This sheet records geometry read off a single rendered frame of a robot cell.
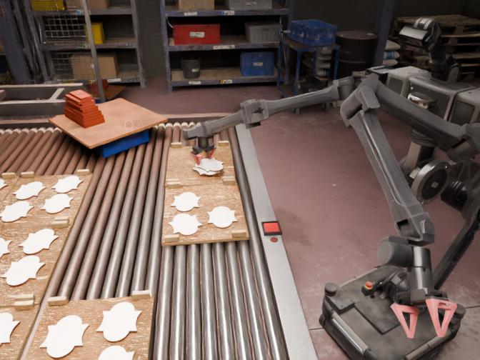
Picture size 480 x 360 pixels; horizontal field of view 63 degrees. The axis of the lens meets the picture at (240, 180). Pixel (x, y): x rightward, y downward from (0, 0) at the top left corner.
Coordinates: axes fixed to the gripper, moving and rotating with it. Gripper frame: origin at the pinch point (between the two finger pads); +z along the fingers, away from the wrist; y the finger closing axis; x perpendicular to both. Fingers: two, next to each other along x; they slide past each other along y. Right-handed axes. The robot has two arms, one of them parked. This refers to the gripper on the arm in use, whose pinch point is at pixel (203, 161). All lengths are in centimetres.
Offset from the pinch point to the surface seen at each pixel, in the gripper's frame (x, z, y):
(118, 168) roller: 34.4, 5.1, -29.8
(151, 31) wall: 379, 33, 263
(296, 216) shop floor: 0, 97, 103
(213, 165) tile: -6.4, 0.2, 0.4
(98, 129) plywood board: 60, -7, -23
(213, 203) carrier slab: -27.9, 2.3, -21.5
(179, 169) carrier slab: 6.6, 2.9, -11.3
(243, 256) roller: -59, 3, -37
